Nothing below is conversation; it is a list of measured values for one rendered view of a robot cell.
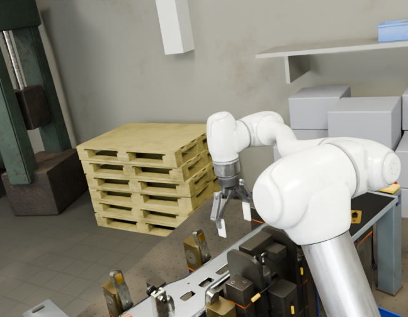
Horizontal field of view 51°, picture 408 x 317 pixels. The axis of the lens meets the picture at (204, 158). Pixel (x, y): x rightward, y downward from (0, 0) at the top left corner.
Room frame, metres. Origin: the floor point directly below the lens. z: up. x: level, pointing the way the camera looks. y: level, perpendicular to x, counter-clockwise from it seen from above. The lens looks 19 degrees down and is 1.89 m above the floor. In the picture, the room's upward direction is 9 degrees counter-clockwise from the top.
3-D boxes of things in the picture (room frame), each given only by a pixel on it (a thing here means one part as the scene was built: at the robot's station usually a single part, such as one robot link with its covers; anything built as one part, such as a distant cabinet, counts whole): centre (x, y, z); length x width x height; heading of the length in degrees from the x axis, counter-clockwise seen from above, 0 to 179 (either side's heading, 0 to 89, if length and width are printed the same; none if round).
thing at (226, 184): (1.37, -0.07, 1.29); 0.08 x 0.07 x 0.09; 131
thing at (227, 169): (1.37, -0.07, 1.37); 0.09 x 0.09 x 0.06
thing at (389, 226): (1.44, -0.66, 0.92); 0.08 x 0.08 x 0.44; 41
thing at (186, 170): (3.91, 0.47, 0.42); 1.21 x 0.81 x 0.83; 57
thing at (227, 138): (1.38, -0.08, 1.48); 0.13 x 0.11 x 0.16; 119
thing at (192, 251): (1.48, 0.10, 0.87); 0.12 x 0.07 x 0.35; 41
